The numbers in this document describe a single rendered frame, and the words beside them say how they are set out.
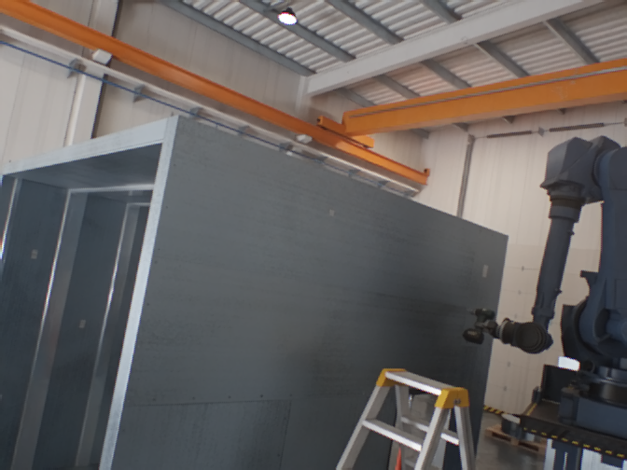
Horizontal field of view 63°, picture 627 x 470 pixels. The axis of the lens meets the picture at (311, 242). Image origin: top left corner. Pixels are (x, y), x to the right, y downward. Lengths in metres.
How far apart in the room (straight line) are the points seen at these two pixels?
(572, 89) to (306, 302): 8.61
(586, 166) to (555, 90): 7.42
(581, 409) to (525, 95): 8.26
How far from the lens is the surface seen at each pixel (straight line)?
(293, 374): 2.47
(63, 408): 5.83
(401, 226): 2.87
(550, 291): 3.14
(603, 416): 3.25
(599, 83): 10.34
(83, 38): 10.67
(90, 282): 5.59
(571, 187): 3.20
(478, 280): 3.57
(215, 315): 2.15
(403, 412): 2.55
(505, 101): 11.02
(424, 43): 11.20
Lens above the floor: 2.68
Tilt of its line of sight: 4 degrees up
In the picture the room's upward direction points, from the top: 10 degrees clockwise
